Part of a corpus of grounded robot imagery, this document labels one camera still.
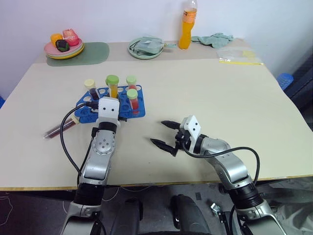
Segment pale green fabric pouch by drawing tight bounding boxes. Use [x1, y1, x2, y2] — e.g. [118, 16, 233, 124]
[132, 36, 177, 55]

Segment blue test tube rack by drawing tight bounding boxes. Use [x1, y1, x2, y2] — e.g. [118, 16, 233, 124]
[74, 84, 147, 124]

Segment pink toy apple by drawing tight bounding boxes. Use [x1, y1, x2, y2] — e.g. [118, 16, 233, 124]
[62, 28, 82, 47]

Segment red tube green cap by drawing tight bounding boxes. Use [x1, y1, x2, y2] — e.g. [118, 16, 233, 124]
[126, 88, 140, 111]
[125, 75, 137, 90]

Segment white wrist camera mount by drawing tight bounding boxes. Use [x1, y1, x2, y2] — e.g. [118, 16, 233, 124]
[180, 115, 202, 154]
[96, 96, 122, 127]

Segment dark rounded shape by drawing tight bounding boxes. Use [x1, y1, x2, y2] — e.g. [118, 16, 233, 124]
[170, 193, 216, 235]

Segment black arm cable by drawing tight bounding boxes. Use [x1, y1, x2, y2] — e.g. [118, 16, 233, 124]
[181, 141, 261, 185]
[59, 102, 100, 176]

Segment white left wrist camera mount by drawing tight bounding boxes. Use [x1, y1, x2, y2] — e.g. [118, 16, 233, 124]
[96, 96, 122, 127]

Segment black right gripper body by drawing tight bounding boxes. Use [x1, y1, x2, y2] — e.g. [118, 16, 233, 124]
[174, 128, 192, 151]

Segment green placemat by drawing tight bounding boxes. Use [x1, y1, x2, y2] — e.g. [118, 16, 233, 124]
[46, 41, 110, 67]

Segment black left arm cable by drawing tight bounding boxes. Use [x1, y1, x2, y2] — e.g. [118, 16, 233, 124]
[59, 102, 100, 176]

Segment dark toy avocado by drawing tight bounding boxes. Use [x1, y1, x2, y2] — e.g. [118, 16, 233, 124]
[55, 39, 69, 52]

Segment small metal clip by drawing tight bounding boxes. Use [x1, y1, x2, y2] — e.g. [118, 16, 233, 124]
[210, 202, 221, 216]

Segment blue ribbed object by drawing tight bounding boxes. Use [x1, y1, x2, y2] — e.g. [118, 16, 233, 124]
[277, 72, 293, 91]

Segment clear plastic zip bag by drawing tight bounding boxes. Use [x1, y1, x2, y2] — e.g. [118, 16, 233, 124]
[216, 47, 265, 66]

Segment white cord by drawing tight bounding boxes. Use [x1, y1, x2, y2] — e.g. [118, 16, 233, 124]
[0, 192, 15, 227]

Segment pale green plate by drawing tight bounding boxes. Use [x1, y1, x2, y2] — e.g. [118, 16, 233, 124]
[127, 36, 164, 60]

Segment yellow plate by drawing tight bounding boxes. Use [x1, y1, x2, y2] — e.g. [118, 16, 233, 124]
[46, 43, 86, 60]

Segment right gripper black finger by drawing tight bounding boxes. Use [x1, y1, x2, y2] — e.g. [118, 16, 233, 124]
[160, 120, 181, 131]
[149, 138, 178, 157]

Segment pale green cloth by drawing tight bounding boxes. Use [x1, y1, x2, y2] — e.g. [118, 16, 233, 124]
[191, 32, 235, 49]

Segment orange toy pepper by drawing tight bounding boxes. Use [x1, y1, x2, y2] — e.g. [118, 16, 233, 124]
[50, 33, 64, 45]

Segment yellow tube large green cap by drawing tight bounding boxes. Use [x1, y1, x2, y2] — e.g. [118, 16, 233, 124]
[105, 74, 120, 98]

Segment dark red tube cream cap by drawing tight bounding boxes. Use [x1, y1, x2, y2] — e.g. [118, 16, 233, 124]
[42, 115, 81, 141]
[84, 78, 99, 101]

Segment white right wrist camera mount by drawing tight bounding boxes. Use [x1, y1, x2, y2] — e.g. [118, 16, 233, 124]
[180, 115, 202, 154]

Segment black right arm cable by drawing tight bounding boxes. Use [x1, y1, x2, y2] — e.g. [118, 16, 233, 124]
[181, 141, 261, 185]

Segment pink plate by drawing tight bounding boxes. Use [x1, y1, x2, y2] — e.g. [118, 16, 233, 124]
[44, 38, 84, 56]

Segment black bag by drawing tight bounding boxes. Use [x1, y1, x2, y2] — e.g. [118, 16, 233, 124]
[284, 52, 313, 111]

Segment orange drink bottle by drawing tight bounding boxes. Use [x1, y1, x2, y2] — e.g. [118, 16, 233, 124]
[178, 0, 199, 50]

